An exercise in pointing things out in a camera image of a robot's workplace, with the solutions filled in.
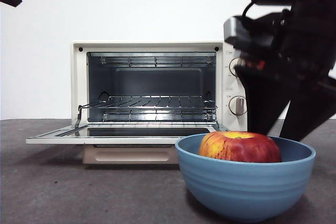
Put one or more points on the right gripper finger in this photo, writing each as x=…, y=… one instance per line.
x=260, y=103
x=309, y=113

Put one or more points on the red yellow apple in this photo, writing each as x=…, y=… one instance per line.
x=241, y=148

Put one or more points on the blue ribbed bowl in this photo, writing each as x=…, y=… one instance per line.
x=244, y=190

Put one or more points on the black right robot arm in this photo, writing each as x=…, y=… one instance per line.
x=309, y=24

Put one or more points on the cream Toshiba toaster oven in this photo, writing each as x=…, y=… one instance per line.
x=157, y=82

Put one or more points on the small cream timer knob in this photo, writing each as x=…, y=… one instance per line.
x=237, y=106

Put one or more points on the large cream temperature knob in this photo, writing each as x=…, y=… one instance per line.
x=232, y=68

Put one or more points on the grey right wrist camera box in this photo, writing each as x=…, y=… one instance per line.
x=236, y=30

